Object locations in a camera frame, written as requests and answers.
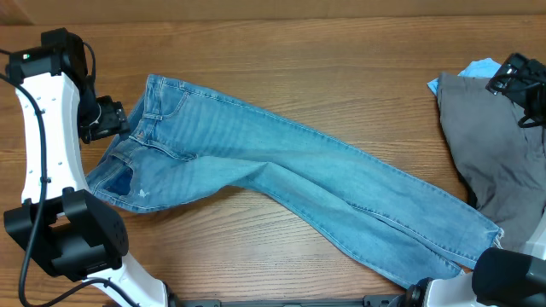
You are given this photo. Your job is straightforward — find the grey trousers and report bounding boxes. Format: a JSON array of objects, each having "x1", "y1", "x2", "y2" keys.
[{"x1": 437, "y1": 72, "x2": 545, "y2": 252}]

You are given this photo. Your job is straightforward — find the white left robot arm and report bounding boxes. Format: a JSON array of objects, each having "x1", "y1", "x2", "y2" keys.
[{"x1": 2, "y1": 28, "x2": 179, "y2": 306}]

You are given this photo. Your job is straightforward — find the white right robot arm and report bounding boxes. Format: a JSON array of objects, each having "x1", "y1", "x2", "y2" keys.
[{"x1": 390, "y1": 53, "x2": 545, "y2": 306}]

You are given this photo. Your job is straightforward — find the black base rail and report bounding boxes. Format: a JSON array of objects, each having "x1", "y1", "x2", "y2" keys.
[{"x1": 169, "y1": 294, "x2": 405, "y2": 307}]

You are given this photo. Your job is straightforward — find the light blue garment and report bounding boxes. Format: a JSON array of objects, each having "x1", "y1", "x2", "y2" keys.
[{"x1": 427, "y1": 57, "x2": 502, "y2": 96}]

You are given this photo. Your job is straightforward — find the light blue denim jeans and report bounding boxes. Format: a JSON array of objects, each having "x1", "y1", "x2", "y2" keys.
[{"x1": 87, "y1": 75, "x2": 503, "y2": 287}]

